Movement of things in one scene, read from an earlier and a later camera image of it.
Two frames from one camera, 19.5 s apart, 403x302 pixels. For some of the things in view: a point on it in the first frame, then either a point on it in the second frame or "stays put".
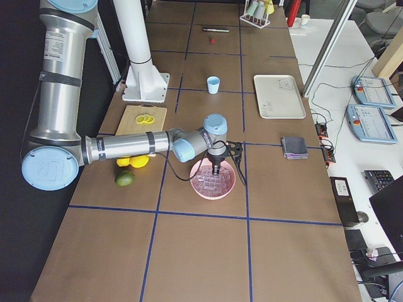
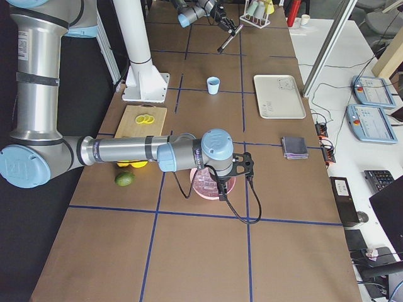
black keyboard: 379,178 stays put
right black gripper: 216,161 → 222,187
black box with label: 346,206 stays put
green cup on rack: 252,8 stays put
